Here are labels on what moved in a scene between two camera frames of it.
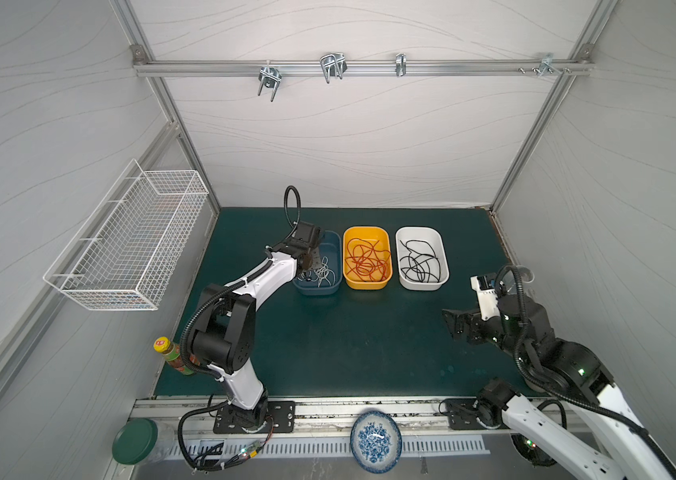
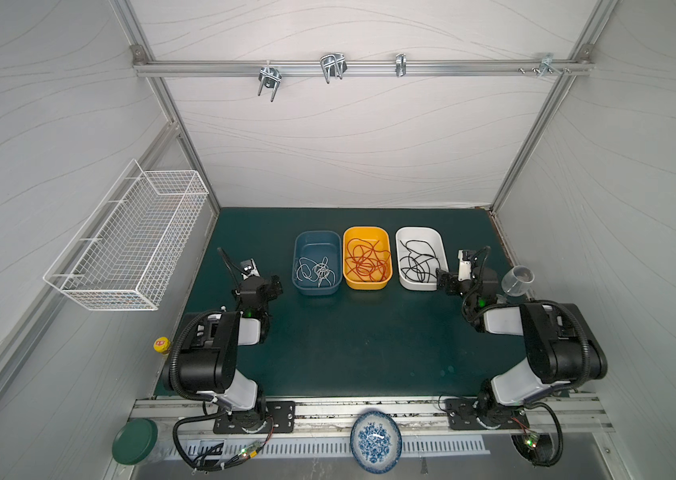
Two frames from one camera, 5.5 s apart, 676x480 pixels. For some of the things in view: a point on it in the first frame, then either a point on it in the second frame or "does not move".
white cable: (321, 272) does not move
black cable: (421, 263) does not move
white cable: (314, 271) does not move
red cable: (369, 262) does not move
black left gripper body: (314, 260) → (269, 291)
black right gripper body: (464, 324) → (448, 280)
